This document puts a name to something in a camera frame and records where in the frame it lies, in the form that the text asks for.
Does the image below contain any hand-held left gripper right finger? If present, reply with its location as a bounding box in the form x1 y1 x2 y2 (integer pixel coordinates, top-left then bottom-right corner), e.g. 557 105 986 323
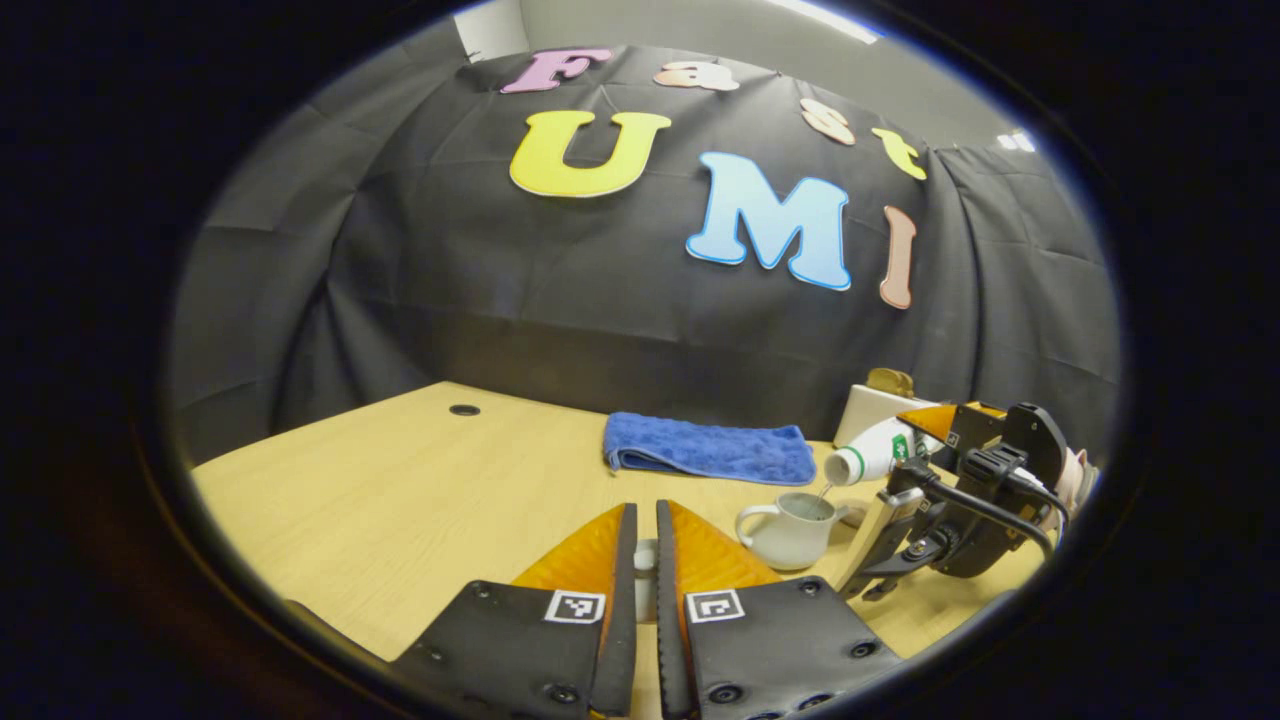
654 499 906 720

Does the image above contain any blue towel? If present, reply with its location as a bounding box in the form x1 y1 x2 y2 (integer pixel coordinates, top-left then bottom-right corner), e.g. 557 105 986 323
602 411 818 487

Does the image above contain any white toaster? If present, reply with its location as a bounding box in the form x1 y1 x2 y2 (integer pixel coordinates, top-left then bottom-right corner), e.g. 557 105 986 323
833 384 931 449

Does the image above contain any black backdrop cloth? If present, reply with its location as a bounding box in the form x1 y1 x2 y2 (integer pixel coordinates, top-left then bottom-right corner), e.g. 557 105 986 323
168 42 1121 466

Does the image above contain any black cable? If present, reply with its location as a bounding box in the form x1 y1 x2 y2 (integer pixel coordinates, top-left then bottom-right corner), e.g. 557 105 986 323
900 462 1071 563

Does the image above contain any white water bottle green label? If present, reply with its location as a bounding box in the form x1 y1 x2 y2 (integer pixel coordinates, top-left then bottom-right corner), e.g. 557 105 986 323
823 416 946 487

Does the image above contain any white ceramic teacup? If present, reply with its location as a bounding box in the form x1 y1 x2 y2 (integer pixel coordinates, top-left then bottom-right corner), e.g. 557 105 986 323
735 490 869 572

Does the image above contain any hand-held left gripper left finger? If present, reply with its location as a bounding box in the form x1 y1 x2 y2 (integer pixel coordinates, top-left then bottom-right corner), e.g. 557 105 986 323
385 502 639 720

